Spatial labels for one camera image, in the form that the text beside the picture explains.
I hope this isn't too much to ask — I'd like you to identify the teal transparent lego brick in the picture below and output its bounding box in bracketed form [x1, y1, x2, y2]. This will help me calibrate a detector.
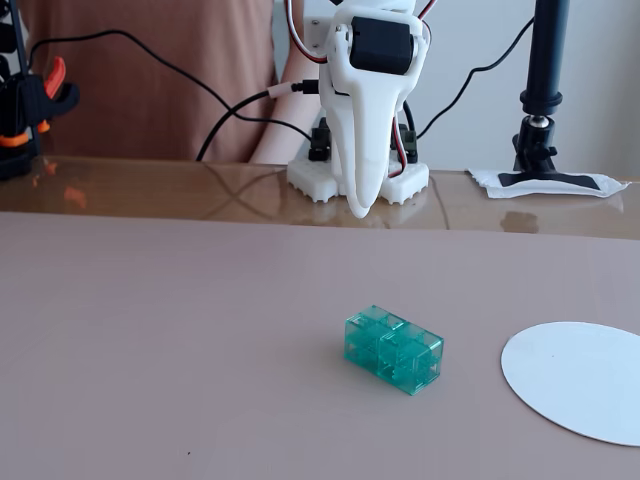
[342, 303, 445, 397]

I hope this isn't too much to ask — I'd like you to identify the black cable with white plug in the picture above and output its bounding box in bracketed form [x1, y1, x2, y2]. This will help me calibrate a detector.
[195, 78, 321, 163]

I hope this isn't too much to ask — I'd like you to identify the black camera cable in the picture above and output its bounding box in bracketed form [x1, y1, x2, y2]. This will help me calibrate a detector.
[415, 14, 537, 140]

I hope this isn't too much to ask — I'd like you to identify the white robot arm with base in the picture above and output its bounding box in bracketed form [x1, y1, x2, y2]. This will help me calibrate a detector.
[286, 13, 431, 205]

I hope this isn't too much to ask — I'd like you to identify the white paper circle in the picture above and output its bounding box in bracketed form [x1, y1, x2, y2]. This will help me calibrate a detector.
[499, 321, 640, 448]

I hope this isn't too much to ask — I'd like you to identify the brown shirt torso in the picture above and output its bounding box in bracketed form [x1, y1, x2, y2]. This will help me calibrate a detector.
[18, 0, 281, 163]

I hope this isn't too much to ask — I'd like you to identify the black orange spring clamp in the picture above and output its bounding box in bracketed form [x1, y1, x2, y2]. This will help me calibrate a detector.
[0, 56, 81, 149]

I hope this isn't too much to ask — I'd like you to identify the pink table mat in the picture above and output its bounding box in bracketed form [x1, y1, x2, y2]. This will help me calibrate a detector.
[0, 211, 640, 480]

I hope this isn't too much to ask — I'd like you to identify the long thin black cable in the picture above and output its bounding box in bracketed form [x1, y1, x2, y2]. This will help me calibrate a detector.
[27, 29, 314, 144]

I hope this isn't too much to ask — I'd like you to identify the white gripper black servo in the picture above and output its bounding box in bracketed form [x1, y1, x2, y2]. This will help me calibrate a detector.
[327, 0, 432, 220]

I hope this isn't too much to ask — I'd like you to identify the person bare forearm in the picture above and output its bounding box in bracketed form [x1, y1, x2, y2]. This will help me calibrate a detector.
[248, 0, 331, 165]

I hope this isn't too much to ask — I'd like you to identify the small black base clamp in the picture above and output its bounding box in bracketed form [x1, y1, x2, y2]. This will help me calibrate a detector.
[398, 102, 420, 165]
[307, 116, 333, 163]

